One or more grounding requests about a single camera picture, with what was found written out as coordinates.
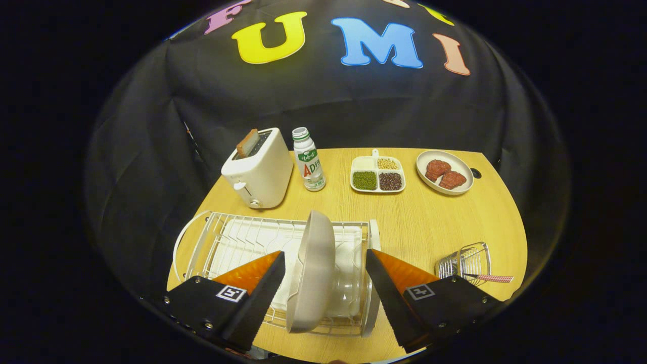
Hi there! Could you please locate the black backdrop cloth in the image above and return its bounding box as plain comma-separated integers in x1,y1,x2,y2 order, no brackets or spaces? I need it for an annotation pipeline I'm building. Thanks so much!
83,0,572,304

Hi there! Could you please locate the metal wire basket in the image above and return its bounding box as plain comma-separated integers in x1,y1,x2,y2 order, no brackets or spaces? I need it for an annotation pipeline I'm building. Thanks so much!
435,242,492,287

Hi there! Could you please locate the red meat piece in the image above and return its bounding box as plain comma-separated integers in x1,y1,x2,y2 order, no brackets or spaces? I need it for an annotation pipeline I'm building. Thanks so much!
425,159,452,183
439,171,468,190

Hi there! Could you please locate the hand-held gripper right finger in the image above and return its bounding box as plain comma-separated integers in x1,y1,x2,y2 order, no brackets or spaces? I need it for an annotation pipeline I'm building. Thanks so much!
365,249,503,354

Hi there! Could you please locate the white toaster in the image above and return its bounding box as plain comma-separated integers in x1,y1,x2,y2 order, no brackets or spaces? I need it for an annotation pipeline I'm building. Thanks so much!
221,127,294,209

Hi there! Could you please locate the pile of green beans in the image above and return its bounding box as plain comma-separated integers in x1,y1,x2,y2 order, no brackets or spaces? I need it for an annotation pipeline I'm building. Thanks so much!
352,171,378,191

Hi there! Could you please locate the spoon with checked handle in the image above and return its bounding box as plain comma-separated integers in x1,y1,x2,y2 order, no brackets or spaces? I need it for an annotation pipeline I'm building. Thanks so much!
463,274,515,284

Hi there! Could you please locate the white divided dish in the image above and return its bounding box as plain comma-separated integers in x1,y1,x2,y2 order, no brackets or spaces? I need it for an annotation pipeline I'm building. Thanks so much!
350,149,406,194

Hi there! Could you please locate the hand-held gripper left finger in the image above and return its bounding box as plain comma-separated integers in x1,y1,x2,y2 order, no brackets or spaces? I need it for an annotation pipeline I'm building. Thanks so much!
164,250,286,353

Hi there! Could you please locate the white bottle with green cap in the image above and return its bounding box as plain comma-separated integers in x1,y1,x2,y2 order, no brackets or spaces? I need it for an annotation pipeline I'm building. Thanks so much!
292,127,327,192

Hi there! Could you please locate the white wire dish rack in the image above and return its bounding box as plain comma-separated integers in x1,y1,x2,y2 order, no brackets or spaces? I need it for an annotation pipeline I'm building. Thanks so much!
172,210,381,338

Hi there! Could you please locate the beige plate with meat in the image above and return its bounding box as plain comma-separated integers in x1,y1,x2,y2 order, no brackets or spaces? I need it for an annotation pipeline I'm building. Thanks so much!
416,150,475,196

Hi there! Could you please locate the beige round plate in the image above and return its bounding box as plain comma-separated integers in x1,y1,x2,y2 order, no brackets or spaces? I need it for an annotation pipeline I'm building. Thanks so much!
286,210,337,334

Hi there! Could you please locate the toasted bread slice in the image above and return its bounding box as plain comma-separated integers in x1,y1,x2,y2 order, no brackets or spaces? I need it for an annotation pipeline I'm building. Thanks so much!
236,128,260,158

